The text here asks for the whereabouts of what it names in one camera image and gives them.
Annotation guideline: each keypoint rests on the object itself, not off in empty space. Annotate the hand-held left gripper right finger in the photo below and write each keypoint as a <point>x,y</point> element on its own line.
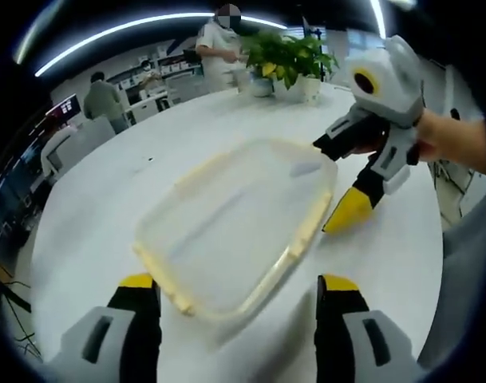
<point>334,319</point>

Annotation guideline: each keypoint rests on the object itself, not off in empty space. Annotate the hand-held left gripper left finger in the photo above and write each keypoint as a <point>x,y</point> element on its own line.
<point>141,319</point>

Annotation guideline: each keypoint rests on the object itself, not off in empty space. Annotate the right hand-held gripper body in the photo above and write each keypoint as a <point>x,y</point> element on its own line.
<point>394,88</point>

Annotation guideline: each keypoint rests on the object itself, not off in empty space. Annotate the clear plastic container lid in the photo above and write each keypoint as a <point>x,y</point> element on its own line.
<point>234,223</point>

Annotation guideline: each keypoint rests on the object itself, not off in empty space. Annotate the person's right hand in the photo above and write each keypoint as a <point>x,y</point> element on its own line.
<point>450,139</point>

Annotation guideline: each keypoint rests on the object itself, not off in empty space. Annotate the green plant in white pot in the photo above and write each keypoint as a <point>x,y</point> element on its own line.
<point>302,52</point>

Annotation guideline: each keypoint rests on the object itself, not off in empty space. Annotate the small plant in round pot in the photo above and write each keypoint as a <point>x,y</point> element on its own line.
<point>263,85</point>

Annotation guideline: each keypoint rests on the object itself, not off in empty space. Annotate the white storage shelf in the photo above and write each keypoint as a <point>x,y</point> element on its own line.
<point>175,64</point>

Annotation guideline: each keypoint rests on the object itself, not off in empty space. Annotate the white office chair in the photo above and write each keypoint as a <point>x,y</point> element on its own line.
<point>59,151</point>

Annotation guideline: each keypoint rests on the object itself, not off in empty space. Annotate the white side desk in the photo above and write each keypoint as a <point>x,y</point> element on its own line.
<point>151,107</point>

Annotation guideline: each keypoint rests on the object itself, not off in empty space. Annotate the long ceiling light strip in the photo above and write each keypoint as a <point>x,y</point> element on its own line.
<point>127,34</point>

